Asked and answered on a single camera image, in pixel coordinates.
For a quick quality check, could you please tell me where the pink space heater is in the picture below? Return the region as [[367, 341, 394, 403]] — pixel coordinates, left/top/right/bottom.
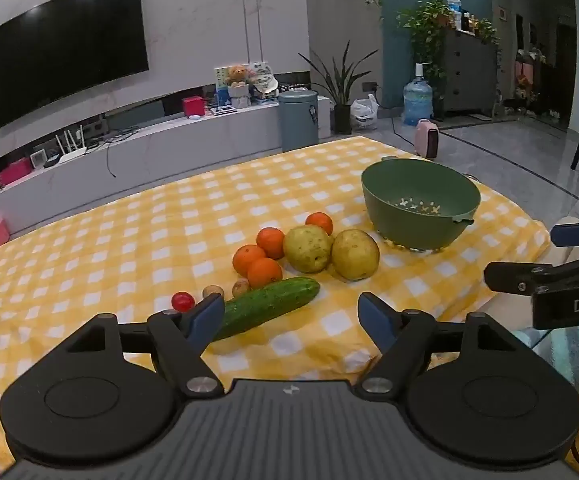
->
[[416, 119, 441, 159]]

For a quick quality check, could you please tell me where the black television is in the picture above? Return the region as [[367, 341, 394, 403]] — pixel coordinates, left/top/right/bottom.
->
[[0, 0, 149, 132]]

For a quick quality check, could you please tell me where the yellow checkered tablecloth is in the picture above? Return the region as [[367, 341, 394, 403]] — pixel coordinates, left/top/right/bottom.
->
[[0, 135, 553, 476]]

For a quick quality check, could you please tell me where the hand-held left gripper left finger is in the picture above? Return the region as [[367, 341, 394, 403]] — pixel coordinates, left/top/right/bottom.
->
[[62, 294, 226, 397]]

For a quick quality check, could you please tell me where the leafy pothos plant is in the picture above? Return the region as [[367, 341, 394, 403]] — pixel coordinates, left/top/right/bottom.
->
[[397, 0, 457, 88]]

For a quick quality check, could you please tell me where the pink storage box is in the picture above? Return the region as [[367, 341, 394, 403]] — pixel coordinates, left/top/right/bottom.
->
[[0, 157, 33, 187]]

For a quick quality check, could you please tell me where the green colander bowl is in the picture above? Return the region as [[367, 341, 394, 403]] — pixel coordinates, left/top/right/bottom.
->
[[360, 156, 481, 253]]

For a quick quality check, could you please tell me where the blue water jug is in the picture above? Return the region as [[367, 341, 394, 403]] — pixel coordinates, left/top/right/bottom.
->
[[402, 62, 434, 127]]

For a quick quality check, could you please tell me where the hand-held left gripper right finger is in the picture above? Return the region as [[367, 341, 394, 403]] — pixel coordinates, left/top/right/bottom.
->
[[357, 291, 515, 396]]

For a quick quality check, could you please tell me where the white television console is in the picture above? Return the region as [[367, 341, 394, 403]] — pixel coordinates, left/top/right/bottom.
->
[[0, 95, 331, 241]]

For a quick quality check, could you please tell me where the orange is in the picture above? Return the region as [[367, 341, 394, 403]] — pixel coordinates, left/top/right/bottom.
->
[[256, 227, 286, 261], [304, 211, 333, 237], [247, 257, 284, 290], [232, 244, 268, 277]]

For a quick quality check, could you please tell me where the grey dresser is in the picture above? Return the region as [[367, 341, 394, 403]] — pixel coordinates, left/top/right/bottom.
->
[[442, 27, 501, 116]]

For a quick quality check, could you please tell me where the white router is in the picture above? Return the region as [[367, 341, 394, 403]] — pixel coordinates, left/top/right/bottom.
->
[[56, 130, 88, 164]]

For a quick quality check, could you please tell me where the yellow pear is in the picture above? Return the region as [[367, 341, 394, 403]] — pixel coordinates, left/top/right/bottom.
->
[[331, 228, 381, 281], [283, 225, 333, 275]]

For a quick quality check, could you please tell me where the long-leaf potted plant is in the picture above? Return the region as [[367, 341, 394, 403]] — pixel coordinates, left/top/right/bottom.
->
[[297, 42, 380, 135]]

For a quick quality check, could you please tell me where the green cucumber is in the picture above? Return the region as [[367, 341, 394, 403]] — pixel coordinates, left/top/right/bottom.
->
[[210, 276, 321, 342]]

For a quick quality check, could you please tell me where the white plastic bag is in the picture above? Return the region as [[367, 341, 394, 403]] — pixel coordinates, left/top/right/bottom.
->
[[350, 94, 380, 132]]

